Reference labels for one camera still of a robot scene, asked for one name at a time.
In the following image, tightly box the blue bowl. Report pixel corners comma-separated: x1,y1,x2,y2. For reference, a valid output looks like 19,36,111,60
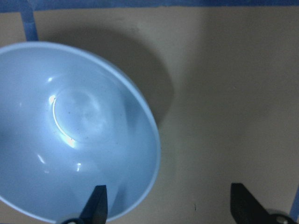
0,42,161,224

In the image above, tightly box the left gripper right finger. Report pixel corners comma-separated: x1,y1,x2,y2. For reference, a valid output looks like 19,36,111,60
230,183,297,224

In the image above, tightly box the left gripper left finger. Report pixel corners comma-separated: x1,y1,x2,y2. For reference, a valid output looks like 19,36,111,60
62,185,108,224

